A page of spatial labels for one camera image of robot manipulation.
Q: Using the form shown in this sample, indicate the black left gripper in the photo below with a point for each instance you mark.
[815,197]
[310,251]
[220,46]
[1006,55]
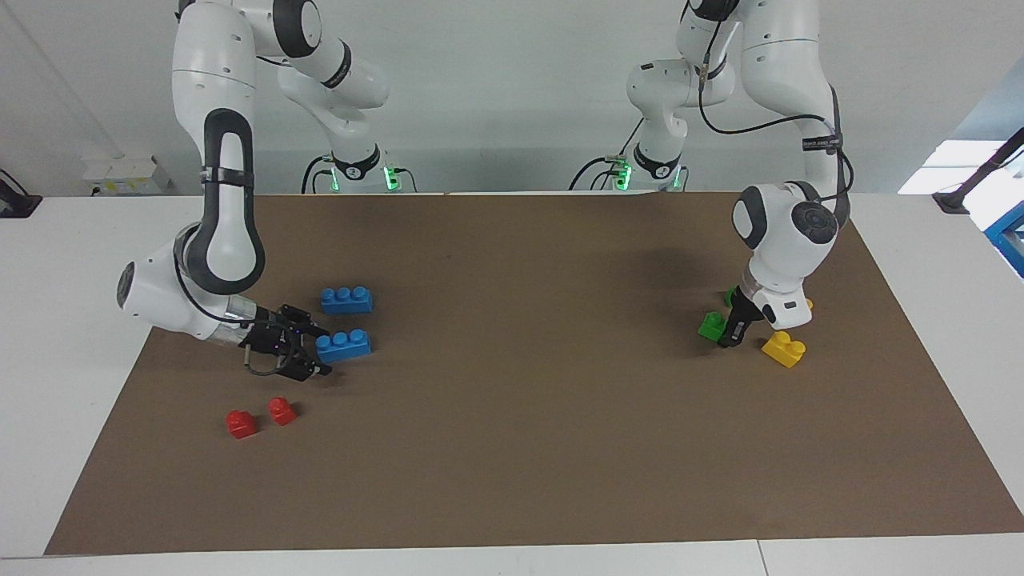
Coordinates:
[748,308]

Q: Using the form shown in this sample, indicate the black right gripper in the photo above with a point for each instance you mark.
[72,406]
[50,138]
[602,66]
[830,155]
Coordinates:
[272,340]

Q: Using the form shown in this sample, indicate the green two-stud toy brick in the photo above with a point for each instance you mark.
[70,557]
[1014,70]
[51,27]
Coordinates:
[709,326]
[730,298]

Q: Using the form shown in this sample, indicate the blue three-stud toy brick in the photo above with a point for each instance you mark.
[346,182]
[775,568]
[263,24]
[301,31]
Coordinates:
[346,347]
[346,302]

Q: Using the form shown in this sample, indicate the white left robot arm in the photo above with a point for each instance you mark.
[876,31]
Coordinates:
[784,240]

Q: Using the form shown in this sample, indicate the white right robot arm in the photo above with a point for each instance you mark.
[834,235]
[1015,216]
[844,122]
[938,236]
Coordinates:
[212,72]

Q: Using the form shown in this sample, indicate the red single-stud toy brick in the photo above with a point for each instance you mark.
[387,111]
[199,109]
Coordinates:
[282,412]
[241,426]

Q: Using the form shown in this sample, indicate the brown paper table mat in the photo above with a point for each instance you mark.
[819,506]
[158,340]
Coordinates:
[528,416]

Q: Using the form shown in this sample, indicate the black table clamp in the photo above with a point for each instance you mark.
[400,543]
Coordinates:
[16,204]

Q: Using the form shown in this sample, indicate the white wall socket box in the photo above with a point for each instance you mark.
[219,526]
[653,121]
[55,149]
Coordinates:
[120,176]

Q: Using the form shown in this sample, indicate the black camera stand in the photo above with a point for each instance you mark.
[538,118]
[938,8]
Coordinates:
[956,198]

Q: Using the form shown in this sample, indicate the blue frame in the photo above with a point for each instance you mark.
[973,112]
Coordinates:
[1008,236]

